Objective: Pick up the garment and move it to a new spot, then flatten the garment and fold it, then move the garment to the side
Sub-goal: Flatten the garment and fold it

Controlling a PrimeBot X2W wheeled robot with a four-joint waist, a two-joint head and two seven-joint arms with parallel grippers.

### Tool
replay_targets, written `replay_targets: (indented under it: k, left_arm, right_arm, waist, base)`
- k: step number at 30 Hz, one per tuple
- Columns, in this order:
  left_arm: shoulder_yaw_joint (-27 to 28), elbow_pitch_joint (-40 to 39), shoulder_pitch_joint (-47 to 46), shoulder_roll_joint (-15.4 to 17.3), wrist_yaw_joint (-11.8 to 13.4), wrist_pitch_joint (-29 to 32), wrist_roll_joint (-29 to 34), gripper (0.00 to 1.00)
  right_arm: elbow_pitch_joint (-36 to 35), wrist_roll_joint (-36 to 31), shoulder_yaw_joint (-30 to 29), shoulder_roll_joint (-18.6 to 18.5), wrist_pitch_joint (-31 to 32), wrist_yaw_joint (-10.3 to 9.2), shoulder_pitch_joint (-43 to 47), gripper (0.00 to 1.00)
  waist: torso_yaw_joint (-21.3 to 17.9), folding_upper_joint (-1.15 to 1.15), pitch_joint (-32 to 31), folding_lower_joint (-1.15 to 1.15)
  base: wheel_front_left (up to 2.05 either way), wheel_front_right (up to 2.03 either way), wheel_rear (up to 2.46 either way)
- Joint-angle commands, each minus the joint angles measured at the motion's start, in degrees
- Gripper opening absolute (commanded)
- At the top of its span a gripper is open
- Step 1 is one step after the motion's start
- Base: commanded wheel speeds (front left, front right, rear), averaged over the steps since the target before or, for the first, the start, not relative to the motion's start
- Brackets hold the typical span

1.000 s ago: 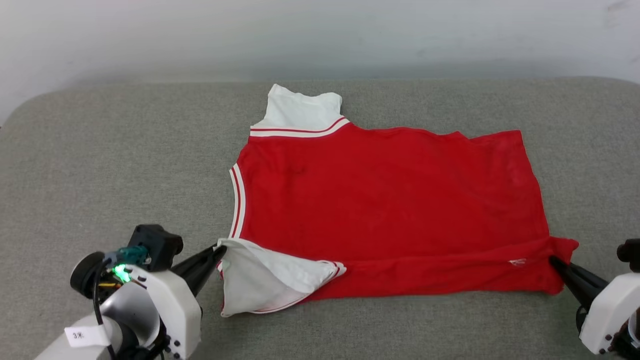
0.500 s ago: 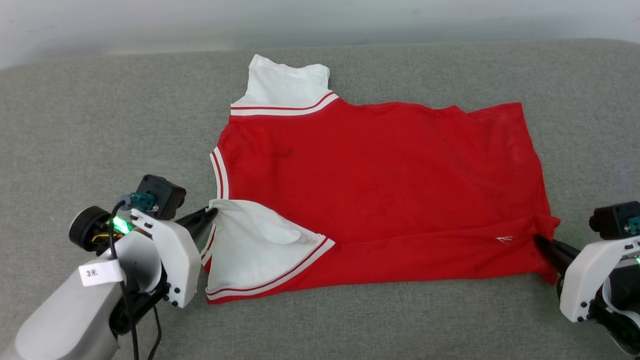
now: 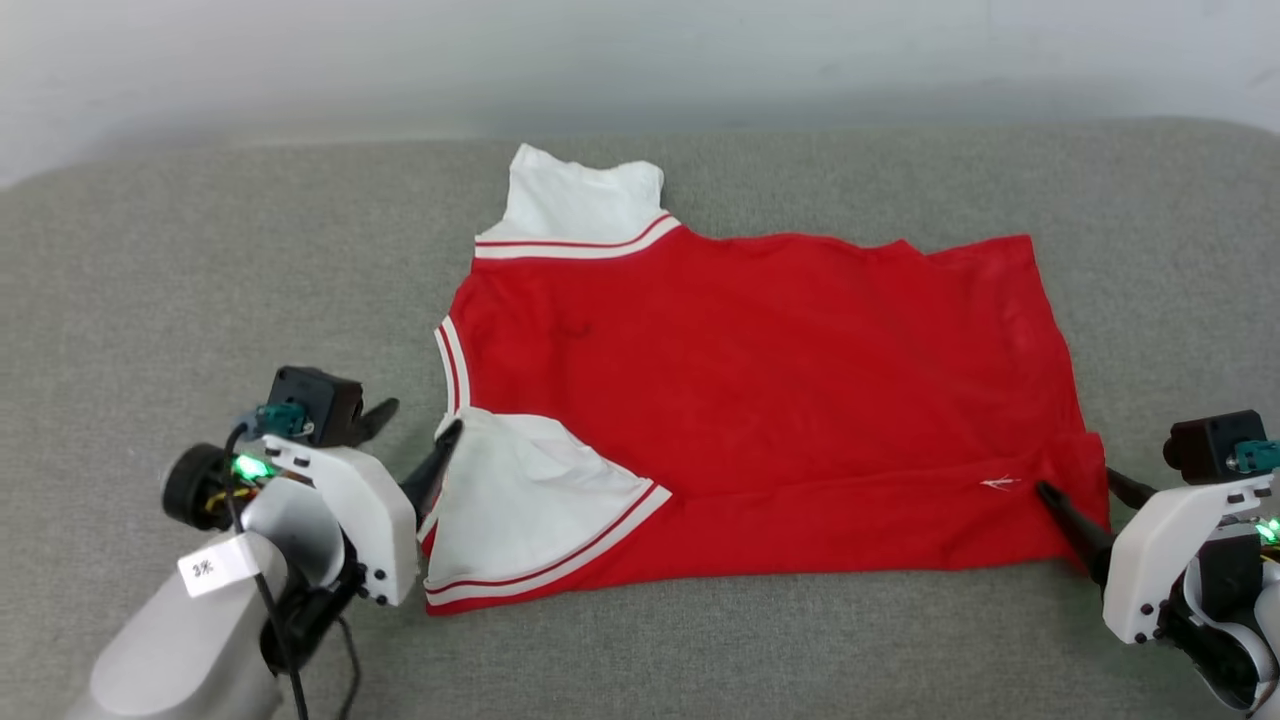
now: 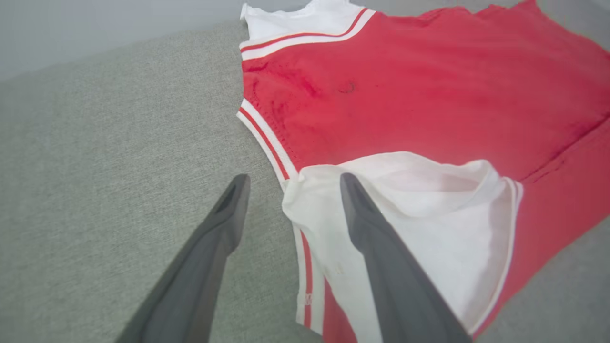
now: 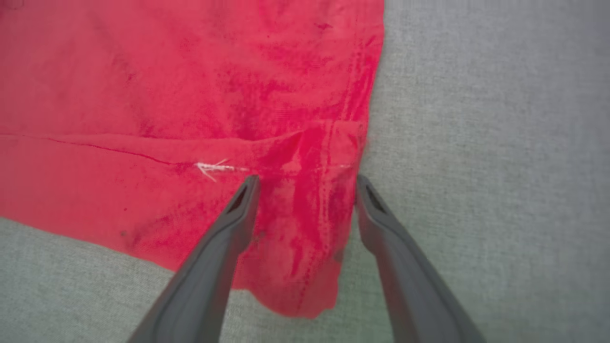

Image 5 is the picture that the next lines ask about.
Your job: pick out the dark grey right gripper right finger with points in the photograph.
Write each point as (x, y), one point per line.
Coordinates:
(410, 286)

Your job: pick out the red and white basketball jersey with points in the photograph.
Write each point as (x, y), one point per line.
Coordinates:
(143, 95)

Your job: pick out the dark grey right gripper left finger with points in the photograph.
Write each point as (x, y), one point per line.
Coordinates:
(205, 281)

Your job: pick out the grey fabric sofa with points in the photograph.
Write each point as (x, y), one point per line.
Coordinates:
(500, 143)

